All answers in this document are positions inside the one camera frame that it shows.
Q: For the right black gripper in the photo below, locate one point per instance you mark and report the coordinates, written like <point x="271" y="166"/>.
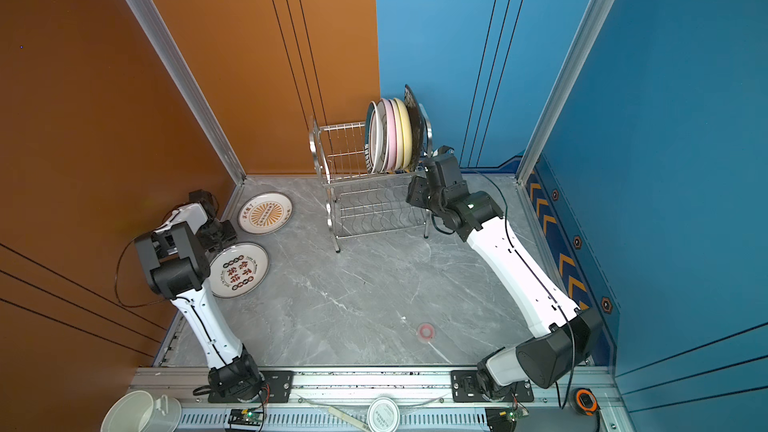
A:
<point x="416" y="188"/>

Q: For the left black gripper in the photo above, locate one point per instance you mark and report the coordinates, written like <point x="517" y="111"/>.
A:
<point x="230" y="237"/>

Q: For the white plate red characters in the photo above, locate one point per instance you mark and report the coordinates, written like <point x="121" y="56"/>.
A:
<point x="238" y="269"/>

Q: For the white plate orange sunburst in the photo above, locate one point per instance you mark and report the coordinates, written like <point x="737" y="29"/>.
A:
<point x="265" y="213"/>

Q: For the black floral square plate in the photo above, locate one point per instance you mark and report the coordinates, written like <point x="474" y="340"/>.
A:
<point x="417" y="127"/>

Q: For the steel two-tier dish rack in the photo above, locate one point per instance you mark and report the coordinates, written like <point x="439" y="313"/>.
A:
<point x="357" y="203"/>

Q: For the cream round plate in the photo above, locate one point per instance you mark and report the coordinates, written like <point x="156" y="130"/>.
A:
<point x="400" y="146"/>

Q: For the yellow round plate with bear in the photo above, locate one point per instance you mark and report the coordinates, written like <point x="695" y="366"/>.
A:
<point x="406" y="133"/>

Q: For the pink round plate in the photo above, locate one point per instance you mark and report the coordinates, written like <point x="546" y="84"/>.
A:
<point x="392" y="117"/>

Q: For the white plate dark green rim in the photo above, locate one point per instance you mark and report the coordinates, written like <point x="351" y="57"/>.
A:
<point x="375" y="140"/>

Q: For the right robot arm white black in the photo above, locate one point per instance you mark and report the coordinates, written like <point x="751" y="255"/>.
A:
<point x="563" y="334"/>

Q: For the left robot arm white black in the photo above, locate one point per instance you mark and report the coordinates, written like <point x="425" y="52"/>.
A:
<point x="175" y="261"/>

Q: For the green circuit board left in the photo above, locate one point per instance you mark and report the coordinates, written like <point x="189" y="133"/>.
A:
<point x="246" y="419"/>

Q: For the green circuit board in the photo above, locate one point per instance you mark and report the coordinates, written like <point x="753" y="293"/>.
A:
<point x="246" y="419"/>
<point x="505" y="419"/>

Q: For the clear plastic measuring cup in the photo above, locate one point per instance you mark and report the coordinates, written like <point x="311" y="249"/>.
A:
<point x="141" y="411"/>

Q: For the wooden stick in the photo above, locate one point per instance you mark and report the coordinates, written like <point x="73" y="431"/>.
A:
<point x="348" y="419"/>

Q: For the green circuit board right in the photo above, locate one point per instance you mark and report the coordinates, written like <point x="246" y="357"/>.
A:
<point x="505" y="419"/>

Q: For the orange black tape measure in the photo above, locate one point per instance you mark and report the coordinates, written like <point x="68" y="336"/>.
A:
<point x="584" y="402"/>

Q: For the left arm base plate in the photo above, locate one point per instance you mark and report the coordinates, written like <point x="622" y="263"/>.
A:
<point x="267" y="386"/>

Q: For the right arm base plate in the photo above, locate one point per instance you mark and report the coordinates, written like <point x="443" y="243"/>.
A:
<point x="466" y="388"/>

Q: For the aluminium front rail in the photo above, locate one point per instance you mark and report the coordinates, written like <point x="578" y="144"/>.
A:
<point x="424" y="397"/>

